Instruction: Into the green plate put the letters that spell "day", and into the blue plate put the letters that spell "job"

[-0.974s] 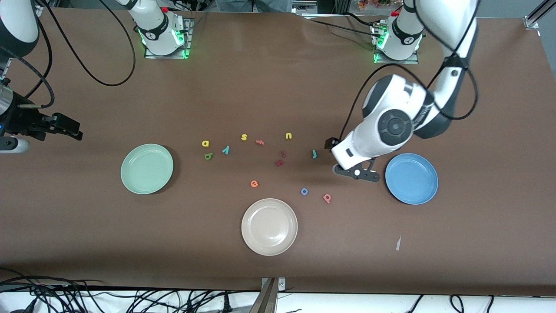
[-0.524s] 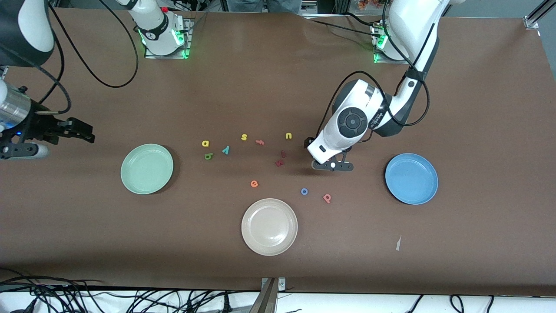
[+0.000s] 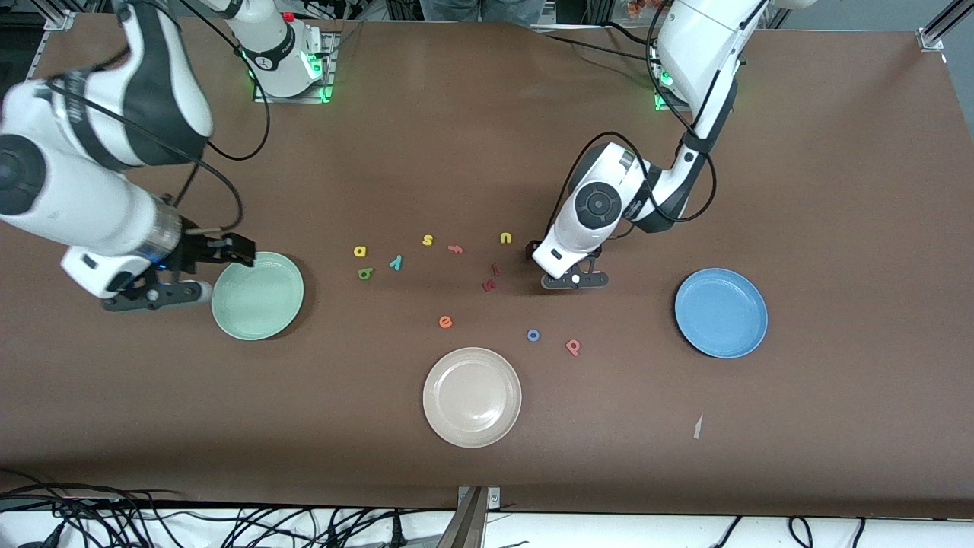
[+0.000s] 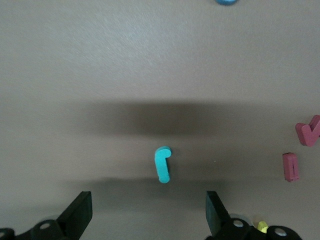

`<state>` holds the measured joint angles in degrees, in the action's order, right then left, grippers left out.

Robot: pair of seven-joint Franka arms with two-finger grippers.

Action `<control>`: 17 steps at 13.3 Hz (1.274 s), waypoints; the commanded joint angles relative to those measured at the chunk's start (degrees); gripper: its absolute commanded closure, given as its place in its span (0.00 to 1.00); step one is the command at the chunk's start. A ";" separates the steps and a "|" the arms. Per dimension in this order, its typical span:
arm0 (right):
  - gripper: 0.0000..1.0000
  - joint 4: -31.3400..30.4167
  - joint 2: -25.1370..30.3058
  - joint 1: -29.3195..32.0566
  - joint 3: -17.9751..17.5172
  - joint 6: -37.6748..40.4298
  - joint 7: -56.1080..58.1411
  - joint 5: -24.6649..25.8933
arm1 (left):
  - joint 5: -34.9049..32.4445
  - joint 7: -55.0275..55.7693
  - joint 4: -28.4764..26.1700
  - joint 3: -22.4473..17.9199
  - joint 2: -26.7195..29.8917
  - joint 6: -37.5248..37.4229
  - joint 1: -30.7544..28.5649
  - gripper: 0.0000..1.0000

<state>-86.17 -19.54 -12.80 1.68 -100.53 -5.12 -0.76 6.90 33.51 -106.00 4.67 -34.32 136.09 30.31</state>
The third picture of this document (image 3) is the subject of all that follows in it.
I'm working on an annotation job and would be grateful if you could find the light green plate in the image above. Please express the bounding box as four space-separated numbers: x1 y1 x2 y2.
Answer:
212 251 305 341

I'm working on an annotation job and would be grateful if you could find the beige plate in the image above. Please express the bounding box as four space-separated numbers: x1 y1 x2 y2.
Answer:
422 347 523 448

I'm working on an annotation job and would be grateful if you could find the blue plate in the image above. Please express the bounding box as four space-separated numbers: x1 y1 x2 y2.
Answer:
674 268 769 359

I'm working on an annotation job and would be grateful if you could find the person in blue jeans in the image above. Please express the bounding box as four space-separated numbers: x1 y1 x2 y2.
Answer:
420 0 548 24

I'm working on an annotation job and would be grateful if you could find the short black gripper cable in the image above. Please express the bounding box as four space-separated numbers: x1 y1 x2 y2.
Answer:
46 80 245 234

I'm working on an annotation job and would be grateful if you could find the metal table bracket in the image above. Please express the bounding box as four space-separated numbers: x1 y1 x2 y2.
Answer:
438 485 502 548

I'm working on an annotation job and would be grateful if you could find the aluminium frame profile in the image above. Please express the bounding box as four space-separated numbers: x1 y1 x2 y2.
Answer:
27 9 78 81
916 0 974 53

